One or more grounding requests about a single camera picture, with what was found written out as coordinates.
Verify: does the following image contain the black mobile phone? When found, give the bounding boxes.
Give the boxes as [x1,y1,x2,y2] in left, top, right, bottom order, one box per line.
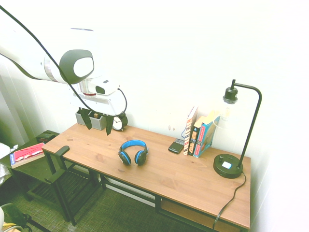
[168,138,185,154]

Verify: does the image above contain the white round object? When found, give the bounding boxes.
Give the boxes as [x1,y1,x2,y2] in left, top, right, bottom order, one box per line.
[0,205,6,232]

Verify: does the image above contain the black spine paperback book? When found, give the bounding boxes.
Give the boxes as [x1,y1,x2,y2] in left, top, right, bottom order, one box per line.
[187,116,206,157]

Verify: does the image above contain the short black looped cable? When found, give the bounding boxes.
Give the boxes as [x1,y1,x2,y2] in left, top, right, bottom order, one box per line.
[117,87,128,114]

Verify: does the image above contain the dark side table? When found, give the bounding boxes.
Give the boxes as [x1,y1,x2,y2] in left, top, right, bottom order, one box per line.
[0,130,98,209]

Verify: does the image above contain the small black box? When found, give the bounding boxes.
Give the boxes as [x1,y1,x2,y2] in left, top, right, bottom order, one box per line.
[36,131,56,144]

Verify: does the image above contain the black lamp power cable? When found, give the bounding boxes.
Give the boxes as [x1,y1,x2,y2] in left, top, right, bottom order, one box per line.
[212,171,247,231]

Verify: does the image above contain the black tripod leg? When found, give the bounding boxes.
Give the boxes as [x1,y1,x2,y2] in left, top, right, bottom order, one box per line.
[22,213,48,232]

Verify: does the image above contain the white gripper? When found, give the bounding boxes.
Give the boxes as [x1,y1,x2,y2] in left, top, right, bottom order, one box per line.
[68,88,127,136]

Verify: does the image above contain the red cover book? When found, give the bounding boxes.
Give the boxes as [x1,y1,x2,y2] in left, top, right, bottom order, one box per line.
[9,142,46,169]

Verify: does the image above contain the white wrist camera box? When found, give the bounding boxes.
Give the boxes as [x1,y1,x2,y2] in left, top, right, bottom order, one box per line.
[95,78,121,96]

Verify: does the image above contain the grey desk organizer box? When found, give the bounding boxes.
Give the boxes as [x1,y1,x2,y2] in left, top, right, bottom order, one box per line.
[75,109,107,131]

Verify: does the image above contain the dark rectangular block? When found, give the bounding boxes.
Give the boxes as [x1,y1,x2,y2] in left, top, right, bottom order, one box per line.
[44,145,70,185]

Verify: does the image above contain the striped white red book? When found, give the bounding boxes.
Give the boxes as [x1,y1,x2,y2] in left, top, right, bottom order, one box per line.
[183,105,199,156]

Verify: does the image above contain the blue cover paperback book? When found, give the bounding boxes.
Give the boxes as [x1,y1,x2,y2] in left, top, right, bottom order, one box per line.
[193,110,222,159]

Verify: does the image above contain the black desk lamp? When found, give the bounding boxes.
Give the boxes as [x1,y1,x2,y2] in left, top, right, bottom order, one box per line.
[212,79,263,179]

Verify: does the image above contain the blue and black headphones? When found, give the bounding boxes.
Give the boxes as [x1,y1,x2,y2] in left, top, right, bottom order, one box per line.
[118,139,149,167]

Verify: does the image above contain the black twin-bell alarm clock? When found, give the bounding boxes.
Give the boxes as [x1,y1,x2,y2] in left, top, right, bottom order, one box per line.
[112,112,129,132]

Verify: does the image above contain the long black robot cable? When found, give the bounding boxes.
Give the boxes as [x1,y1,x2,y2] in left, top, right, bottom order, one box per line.
[0,5,92,115]

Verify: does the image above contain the wooden desk with black frame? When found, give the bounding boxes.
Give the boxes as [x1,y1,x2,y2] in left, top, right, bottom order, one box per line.
[41,122,252,232]

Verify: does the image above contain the white crumpled cloth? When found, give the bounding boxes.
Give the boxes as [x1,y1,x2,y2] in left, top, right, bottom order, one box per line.
[0,142,20,187]

